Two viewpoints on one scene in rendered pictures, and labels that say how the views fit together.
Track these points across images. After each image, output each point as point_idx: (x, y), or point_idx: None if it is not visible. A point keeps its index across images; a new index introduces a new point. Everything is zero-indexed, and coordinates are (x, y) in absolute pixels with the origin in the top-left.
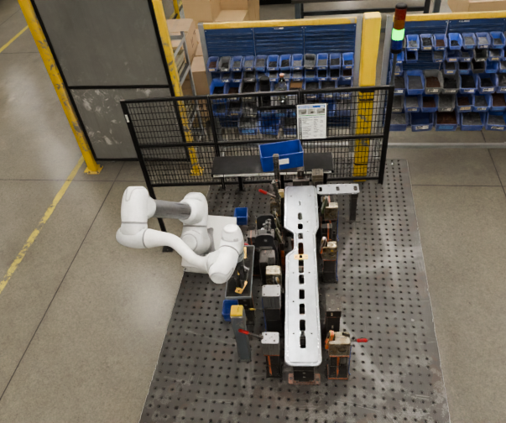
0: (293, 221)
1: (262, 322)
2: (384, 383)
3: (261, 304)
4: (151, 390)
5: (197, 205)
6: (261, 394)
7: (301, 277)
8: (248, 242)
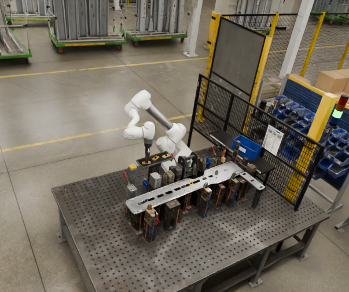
0: (211, 172)
1: None
2: (158, 261)
3: None
4: (89, 179)
5: (176, 128)
6: (115, 215)
7: None
8: None
